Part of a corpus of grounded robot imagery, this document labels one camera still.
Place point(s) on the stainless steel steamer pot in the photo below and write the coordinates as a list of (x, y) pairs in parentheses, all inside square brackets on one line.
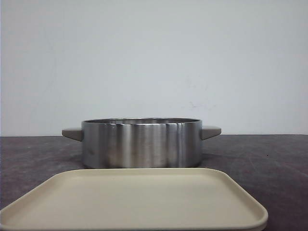
[(141, 142)]

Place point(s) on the beige plastic tray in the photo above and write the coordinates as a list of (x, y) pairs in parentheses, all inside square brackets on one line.
[(144, 199)]

